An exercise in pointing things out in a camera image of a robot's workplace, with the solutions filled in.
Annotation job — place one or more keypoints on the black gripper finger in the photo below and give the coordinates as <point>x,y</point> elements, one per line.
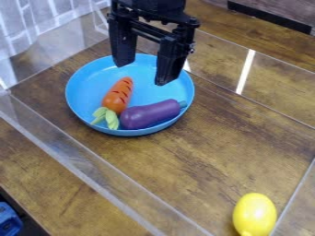
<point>123,40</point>
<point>171,57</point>

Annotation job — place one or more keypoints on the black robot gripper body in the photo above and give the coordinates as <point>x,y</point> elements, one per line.
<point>165,11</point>

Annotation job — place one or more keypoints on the orange toy carrot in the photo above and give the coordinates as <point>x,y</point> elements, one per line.
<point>115,103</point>

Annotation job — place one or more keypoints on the white checkered curtain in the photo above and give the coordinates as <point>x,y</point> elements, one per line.
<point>26,18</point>

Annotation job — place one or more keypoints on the purple toy eggplant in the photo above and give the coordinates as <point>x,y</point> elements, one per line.
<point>139,117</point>

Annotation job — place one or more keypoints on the clear acrylic barrier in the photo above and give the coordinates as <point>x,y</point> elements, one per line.
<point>168,184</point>

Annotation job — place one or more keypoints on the yellow toy lemon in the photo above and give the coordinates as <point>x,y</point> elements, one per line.
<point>253,215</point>

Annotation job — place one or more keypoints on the blue object at corner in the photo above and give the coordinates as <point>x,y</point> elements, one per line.
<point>10,224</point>

